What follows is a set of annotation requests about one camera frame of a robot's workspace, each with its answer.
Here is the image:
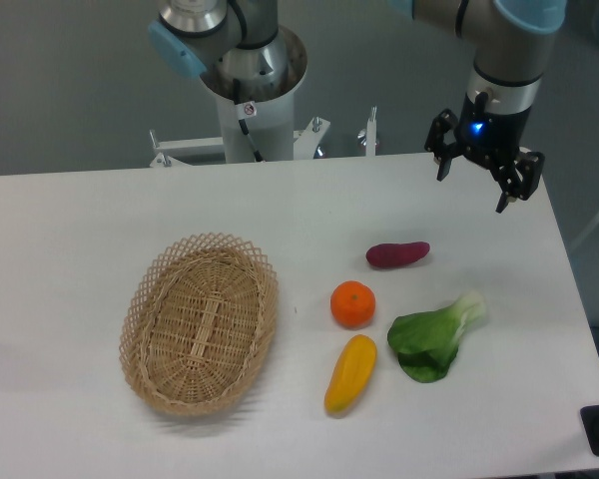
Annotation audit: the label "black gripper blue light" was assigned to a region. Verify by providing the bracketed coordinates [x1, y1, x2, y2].
[424, 96, 545, 214]

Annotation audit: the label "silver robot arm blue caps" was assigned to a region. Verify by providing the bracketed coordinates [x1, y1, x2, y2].
[390, 1, 566, 212]

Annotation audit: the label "purple sweet potato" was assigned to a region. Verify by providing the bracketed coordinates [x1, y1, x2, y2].
[365, 241, 430, 269]

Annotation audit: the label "green bok choy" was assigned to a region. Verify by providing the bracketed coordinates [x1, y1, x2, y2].
[386, 291, 487, 383]

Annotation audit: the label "orange mandarin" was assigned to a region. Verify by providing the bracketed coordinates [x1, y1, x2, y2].
[330, 280, 376, 329]

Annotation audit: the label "yellow mango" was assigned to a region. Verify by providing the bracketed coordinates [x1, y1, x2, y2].
[323, 334, 377, 415]

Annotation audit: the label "woven wicker basket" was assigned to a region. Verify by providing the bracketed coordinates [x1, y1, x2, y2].
[119, 233, 279, 417]

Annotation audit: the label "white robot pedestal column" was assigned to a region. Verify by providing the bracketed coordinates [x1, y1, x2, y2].
[199, 25, 309, 164]

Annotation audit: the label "black cable on pedestal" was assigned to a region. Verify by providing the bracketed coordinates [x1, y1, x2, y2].
[232, 79, 265, 164]

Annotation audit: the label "white metal base frame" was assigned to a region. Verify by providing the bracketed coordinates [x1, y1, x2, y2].
[148, 106, 380, 168]

